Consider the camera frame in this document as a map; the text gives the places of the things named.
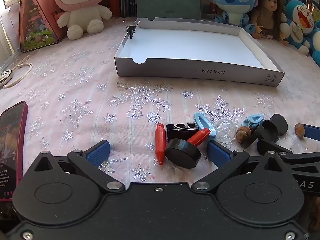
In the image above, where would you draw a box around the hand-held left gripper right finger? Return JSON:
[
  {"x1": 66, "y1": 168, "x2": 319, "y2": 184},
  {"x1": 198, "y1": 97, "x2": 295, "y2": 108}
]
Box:
[{"x1": 191, "y1": 140, "x2": 290, "y2": 193}]

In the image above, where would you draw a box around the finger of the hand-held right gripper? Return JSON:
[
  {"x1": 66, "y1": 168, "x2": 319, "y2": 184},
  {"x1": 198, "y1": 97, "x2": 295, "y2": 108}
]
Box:
[
  {"x1": 257, "y1": 139, "x2": 320, "y2": 165},
  {"x1": 299, "y1": 123, "x2": 320, "y2": 143}
]

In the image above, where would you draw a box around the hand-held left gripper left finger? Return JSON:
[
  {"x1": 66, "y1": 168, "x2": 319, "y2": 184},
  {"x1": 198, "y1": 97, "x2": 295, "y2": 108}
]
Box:
[{"x1": 30, "y1": 141, "x2": 125, "y2": 193}]

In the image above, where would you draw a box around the brown walnut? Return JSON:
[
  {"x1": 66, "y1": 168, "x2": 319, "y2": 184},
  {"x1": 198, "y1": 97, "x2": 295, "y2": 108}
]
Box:
[
  {"x1": 294, "y1": 123, "x2": 306, "y2": 138},
  {"x1": 236, "y1": 126, "x2": 252, "y2": 144}
]

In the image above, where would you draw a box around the black round container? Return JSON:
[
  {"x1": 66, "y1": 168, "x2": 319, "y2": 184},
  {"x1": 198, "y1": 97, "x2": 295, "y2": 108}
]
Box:
[{"x1": 260, "y1": 120, "x2": 280, "y2": 143}]

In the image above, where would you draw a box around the clear plastic ball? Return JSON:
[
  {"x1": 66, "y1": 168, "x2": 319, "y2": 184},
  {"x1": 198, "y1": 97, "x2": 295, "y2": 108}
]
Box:
[{"x1": 215, "y1": 119, "x2": 237, "y2": 142}]

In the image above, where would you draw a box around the light blue plastic clip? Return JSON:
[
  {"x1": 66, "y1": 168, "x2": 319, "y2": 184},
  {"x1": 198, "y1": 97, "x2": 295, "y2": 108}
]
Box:
[
  {"x1": 241, "y1": 114, "x2": 264, "y2": 128},
  {"x1": 192, "y1": 112, "x2": 217, "y2": 141}
]

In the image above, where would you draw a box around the black binder clip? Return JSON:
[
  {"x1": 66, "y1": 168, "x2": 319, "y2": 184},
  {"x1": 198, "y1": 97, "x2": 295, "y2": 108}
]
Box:
[
  {"x1": 123, "y1": 19, "x2": 140, "y2": 39},
  {"x1": 166, "y1": 124, "x2": 180, "y2": 143},
  {"x1": 176, "y1": 123, "x2": 200, "y2": 140}
]

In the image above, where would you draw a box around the white cardboard box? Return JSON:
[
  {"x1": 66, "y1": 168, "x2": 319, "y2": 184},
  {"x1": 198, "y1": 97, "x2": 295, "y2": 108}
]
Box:
[{"x1": 114, "y1": 17, "x2": 285, "y2": 87}]

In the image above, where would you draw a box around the phone in red case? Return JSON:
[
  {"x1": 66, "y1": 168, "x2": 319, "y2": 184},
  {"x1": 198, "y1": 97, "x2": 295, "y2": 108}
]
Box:
[{"x1": 0, "y1": 101, "x2": 29, "y2": 203}]

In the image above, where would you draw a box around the blue robot cat plush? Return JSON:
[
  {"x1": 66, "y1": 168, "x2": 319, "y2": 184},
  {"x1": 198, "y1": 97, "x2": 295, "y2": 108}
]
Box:
[{"x1": 280, "y1": 0, "x2": 320, "y2": 67}]

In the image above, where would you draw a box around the long-haired baby doll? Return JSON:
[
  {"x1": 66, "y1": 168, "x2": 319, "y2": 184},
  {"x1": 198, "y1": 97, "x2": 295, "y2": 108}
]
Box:
[{"x1": 250, "y1": 0, "x2": 293, "y2": 47}]

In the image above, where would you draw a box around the pink bunny plush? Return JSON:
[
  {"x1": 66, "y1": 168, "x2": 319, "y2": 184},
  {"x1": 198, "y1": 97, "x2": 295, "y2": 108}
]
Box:
[{"x1": 54, "y1": 0, "x2": 113, "y2": 40}]

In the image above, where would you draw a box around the red triangular house box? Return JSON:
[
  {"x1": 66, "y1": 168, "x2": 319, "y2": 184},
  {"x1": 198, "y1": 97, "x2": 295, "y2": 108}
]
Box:
[{"x1": 19, "y1": 0, "x2": 67, "y2": 53}]

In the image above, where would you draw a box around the green felt notebook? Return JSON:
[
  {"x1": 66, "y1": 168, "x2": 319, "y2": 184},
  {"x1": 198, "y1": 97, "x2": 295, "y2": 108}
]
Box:
[{"x1": 136, "y1": 0, "x2": 202, "y2": 20}]

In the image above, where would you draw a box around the white charging cable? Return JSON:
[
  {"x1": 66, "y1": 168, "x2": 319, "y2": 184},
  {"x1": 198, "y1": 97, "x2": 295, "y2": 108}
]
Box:
[{"x1": 0, "y1": 55, "x2": 33, "y2": 88}]

